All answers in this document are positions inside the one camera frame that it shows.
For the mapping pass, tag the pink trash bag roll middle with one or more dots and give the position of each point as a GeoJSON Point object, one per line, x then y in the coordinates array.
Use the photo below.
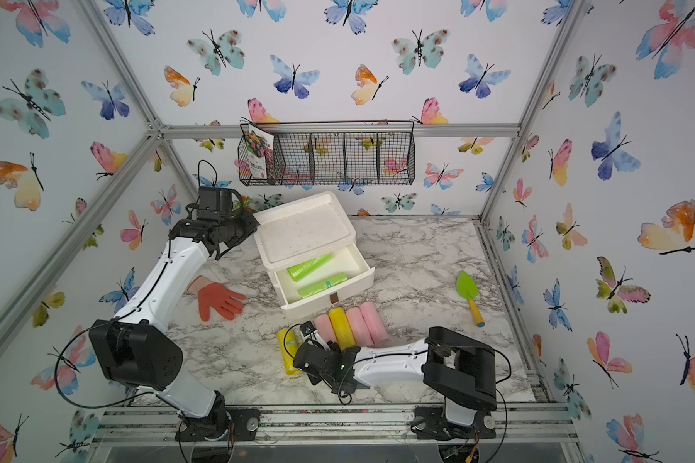
{"type": "Point", "coordinates": [359, 327]}

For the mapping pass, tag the yellow trash bag roll middle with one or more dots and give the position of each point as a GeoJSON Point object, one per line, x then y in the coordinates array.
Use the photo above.
{"type": "Point", "coordinates": [342, 329]}

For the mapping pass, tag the pink trash bag roll left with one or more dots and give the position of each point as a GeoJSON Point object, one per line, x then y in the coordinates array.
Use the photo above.
{"type": "Point", "coordinates": [324, 329]}

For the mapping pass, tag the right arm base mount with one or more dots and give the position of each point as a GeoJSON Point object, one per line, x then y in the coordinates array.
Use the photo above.
{"type": "Point", "coordinates": [449, 425]}

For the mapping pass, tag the green trash bag roll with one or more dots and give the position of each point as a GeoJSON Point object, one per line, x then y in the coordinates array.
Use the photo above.
{"type": "Point", "coordinates": [323, 285]}
{"type": "Point", "coordinates": [301, 271]}

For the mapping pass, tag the red work glove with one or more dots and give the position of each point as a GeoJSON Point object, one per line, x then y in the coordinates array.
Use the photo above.
{"type": "Point", "coordinates": [213, 296]}

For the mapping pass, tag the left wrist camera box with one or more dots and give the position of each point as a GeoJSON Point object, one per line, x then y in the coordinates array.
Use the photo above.
{"type": "Point", "coordinates": [216, 201]}

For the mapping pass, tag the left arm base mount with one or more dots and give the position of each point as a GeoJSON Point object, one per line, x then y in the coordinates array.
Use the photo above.
{"type": "Point", "coordinates": [223, 423]}

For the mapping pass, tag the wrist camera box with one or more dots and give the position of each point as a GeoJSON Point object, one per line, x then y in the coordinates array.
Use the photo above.
{"type": "Point", "coordinates": [308, 334]}
{"type": "Point", "coordinates": [216, 201]}

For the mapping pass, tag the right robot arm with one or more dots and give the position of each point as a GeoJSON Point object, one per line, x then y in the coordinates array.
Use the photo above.
{"type": "Point", "coordinates": [460, 369]}

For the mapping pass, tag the black wire wall basket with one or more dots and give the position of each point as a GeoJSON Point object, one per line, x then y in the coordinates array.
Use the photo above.
{"type": "Point", "coordinates": [335, 153]}

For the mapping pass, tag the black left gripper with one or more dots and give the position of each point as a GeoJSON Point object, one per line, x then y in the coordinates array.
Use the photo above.
{"type": "Point", "coordinates": [252, 223]}

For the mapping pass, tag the white top drawer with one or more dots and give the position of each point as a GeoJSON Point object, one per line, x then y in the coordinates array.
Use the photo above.
{"type": "Point", "coordinates": [348, 260]}

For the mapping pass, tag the seed packet in basket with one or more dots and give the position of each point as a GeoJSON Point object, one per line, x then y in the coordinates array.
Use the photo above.
{"type": "Point", "coordinates": [259, 147]}

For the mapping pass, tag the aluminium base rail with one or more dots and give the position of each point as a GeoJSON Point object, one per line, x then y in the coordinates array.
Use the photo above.
{"type": "Point", "coordinates": [361, 424]}

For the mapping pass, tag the white three-drawer cabinet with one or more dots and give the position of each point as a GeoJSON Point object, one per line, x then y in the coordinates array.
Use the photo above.
{"type": "Point", "coordinates": [300, 231]}

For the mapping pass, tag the yellow trash bag roll left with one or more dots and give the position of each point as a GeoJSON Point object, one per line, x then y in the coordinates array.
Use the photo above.
{"type": "Point", "coordinates": [288, 343]}

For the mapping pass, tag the pink trash bag roll right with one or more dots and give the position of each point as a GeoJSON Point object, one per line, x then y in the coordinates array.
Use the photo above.
{"type": "Point", "coordinates": [374, 323]}

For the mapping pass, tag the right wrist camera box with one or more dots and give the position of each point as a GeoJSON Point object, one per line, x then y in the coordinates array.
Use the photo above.
{"type": "Point", "coordinates": [308, 334]}

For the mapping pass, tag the pink trash bag roll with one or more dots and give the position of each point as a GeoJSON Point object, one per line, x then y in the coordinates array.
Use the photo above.
{"type": "Point", "coordinates": [324, 329]}
{"type": "Point", "coordinates": [359, 327]}
{"type": "Point", "coordinates": [374, 323]}

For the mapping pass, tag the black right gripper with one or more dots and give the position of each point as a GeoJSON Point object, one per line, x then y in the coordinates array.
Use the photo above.
{"type": "Point", "coordinates": [332, 349]}

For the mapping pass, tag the yellow trash bag roll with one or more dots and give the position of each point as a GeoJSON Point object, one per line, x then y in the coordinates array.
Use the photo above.
{"type": "Point", "coordinates": [342, 329]}
{"type": "Point", "coordinates": [288, 343]}

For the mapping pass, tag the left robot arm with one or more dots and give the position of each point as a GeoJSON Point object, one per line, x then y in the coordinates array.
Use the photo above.
{"type": "Point", "coordinates": [133, 347]}

